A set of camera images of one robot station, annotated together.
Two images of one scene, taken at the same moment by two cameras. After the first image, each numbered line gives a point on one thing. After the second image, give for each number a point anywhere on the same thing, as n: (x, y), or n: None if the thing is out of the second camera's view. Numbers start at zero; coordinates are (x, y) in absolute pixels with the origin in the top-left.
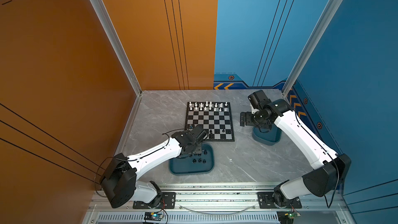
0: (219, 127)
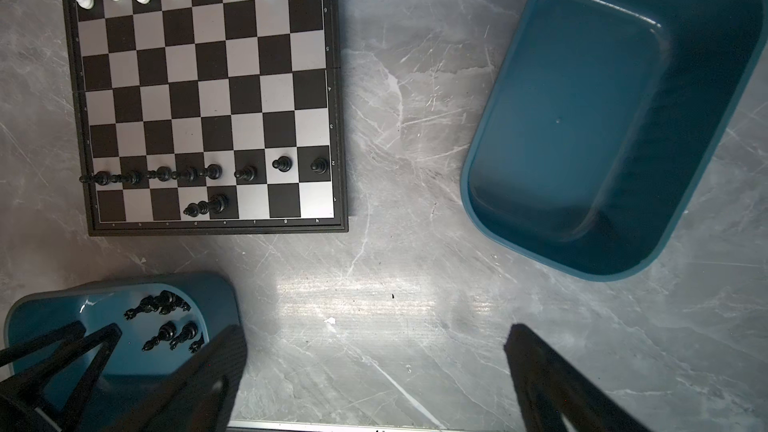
0: (211, 92)
